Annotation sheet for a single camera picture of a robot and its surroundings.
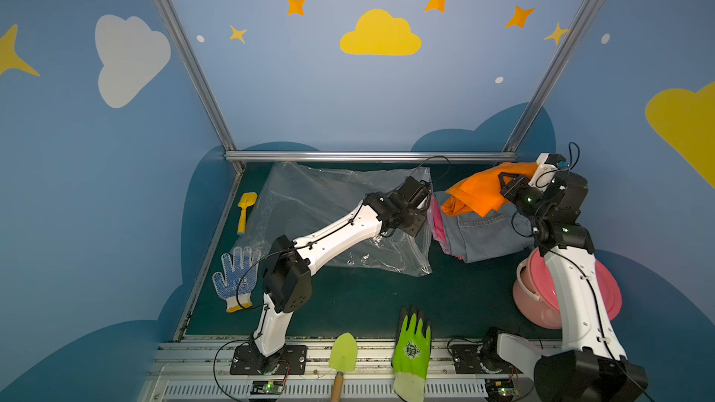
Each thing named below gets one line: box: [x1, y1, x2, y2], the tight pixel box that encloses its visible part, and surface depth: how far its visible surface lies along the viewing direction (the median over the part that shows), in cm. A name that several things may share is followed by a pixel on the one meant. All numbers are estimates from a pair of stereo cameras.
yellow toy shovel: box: [237, 191, 258, 235], surface depth 106 cm
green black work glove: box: [391, 306, 432, 402], surface depth 76 cm
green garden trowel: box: [329, 332, 359, 402], surface depth 77 cm
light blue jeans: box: [433, 190, 536, 264], surface depth 92 cm
